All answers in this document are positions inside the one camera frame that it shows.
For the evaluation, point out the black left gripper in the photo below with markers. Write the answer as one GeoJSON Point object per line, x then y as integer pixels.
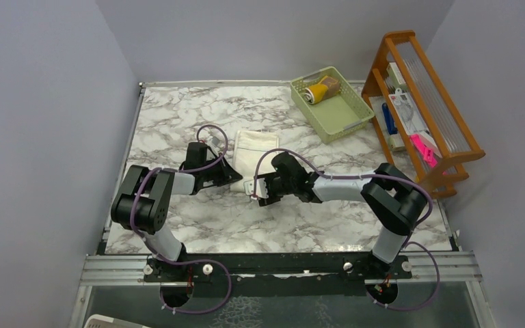
{"type": "Point", "coordinates": [227, 173]}

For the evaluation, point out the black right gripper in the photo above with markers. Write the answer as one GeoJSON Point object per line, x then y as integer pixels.
{"type": "Point", "coordinates": [270, 199]}

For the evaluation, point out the cream white towel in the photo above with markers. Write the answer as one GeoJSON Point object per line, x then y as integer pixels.
{"type": "Point", "coordinates": [249, 146]}

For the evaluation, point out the brown yellow bear towel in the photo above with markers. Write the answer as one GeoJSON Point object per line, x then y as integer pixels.
{"type": "Point", "coordinates": [326, 88]}

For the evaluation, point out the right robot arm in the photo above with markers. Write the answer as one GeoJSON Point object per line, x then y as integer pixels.
{"type": "Point", "coordinates": [398, 203]}

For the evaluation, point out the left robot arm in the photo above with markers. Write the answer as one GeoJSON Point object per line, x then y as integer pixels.
{"type": "Point", "coordinates": [142, 201]}

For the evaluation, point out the light green plastic basket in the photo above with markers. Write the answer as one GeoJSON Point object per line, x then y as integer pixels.
{"type": "Point", "coordinates": [336, 117]}

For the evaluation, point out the blue item on rack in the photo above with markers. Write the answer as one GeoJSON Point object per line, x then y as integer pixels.
{"type": "Point", "coordinates": [389, 120]}

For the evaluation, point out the white packaged item on rack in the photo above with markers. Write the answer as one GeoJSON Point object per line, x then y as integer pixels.
{"type": "Point", "coordinates": [408, 113]}

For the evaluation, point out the pink item on rack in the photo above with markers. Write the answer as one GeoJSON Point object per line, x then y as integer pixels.
{"type": "Point", "coordinates": [427, 148]}

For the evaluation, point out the orange wooden rack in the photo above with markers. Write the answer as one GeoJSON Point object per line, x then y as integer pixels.
{"type": "Point", "coordinates": [436, 137]}

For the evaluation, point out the small box on rack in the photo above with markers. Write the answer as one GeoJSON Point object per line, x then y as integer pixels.
{"type": "Point", "coordinates": [395, 76]}

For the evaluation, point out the white bin corner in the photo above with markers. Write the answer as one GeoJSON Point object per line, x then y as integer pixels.
{"type": "Point", "coordinates": [100, 321]}

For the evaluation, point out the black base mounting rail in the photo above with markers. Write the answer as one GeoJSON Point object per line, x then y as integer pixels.
{"type": "Point", "coordinates": [273, 274]}

